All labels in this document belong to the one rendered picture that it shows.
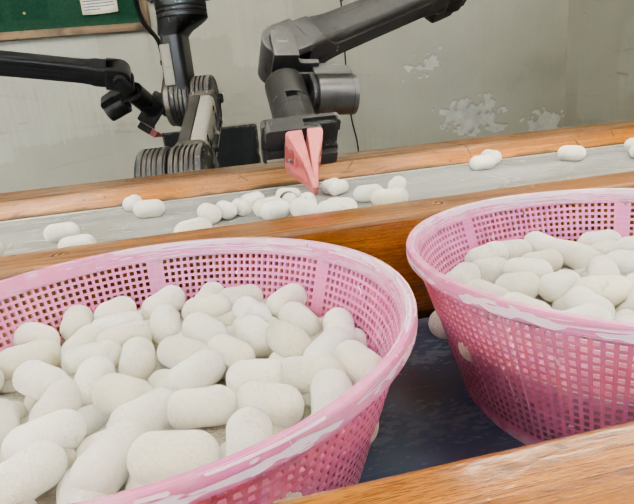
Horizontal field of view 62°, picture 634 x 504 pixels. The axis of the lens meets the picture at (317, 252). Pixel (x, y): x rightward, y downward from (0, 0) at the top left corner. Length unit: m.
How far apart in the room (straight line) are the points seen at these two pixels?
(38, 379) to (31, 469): 0.08
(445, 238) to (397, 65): 2.41
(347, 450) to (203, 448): 0.05
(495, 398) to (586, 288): 0.08
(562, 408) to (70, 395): 0.23
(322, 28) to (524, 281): 0.58
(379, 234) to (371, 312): 0.13
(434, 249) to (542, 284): 0.08
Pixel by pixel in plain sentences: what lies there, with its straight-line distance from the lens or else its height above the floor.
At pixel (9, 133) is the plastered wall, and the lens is 2.80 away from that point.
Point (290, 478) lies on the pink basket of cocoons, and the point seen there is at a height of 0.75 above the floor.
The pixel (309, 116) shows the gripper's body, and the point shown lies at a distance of 0.69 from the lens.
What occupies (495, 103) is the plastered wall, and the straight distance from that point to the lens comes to 3.00.
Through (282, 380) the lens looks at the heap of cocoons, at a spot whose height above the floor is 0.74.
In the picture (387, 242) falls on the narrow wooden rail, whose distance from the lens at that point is 0.42.
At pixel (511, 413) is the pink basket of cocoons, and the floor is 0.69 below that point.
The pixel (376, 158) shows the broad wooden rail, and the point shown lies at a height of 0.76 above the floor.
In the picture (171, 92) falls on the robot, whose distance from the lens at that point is 1.24.
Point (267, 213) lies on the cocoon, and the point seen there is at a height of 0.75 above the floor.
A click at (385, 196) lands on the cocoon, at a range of 0.55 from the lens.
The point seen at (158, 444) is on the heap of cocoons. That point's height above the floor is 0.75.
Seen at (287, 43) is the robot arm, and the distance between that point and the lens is 0.78.
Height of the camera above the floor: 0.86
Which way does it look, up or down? 17 degrees down
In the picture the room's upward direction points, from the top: 5 degrees counter-clockwise
